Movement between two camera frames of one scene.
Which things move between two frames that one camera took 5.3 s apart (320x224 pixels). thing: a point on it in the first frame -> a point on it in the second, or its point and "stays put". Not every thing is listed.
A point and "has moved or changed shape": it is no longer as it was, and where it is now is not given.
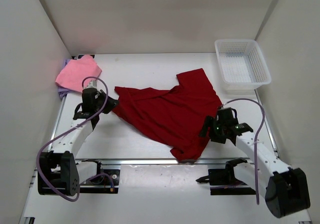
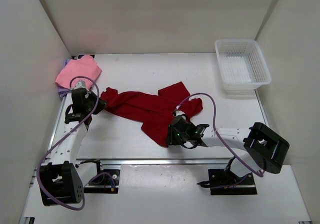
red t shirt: x=175 y=117 has moved or changed shape
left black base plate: x=106 y=182 stays put
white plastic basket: x=242 y=64 stays put
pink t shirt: x=74 y=71 stays put
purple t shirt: x=63 y=91 stays put
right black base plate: x=223 y=182 stays put
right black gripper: x=210 y=122 -> x=172 y=139
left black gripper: x=111 y=103 -> x=101 y=105
